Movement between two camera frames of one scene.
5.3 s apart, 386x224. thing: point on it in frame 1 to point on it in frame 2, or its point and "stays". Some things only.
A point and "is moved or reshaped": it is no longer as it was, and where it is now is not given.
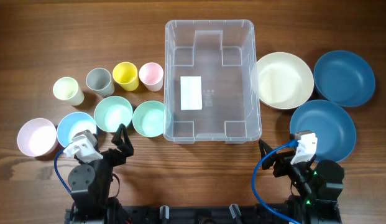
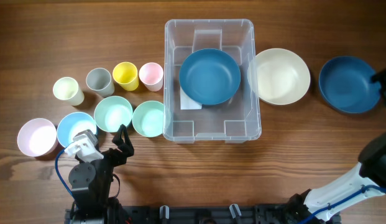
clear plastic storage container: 211,81 stays
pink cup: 151,74 stays
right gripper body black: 284,159 to 385,79
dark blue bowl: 332,124 to 209,76
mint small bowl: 111,112 stays
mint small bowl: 148,119 stays
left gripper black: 127,147 stays
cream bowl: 284,80 is moved or reshaped
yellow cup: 125,74 stays
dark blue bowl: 344,78 is moved or reshaped
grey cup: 100,80 stays
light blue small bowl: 72,124 stays
